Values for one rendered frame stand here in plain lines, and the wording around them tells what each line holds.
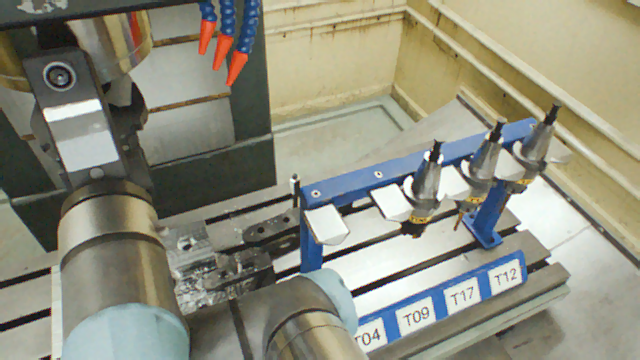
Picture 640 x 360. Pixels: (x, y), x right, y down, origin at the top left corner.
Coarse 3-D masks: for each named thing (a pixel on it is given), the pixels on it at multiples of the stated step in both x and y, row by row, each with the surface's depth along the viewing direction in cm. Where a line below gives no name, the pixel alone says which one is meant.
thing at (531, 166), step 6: (516, 144) 74; (516, 150) 73; (516, 156) 72; (522, 156) 72; (546, 156) 72; (522, 162) 71; (528, 162) 71; (534, 162) 71; (540, 162) 71; (546, 162) 71; (528, 168) 72; (534, 168) 71; (540, 168) 72; (528, 174) 72
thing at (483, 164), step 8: (488, 136) 64; (480, 144) 66; (488, 144) 64; (496, 144) 63; (480, 152) 66; (488, 152) 65; (496, 152) 64; (472, 160) 68; (480, 160) 66; (488, 160) 65; (496, 160) 66; (472, 168) 68; (480, 168) 67; (488, 168) 66; (480, 176) 67; (488, 176) 67
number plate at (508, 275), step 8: (504, 264) 88; (512, 264) 89; (488, 272) 87; (496, 272) 87; (504, 272) 88; (512, 272) 89; (496, 280) 88; (504, 280) 88; (512, 280) 89; (520, 280) 90; (496, 288) 88; (504, 288) 88
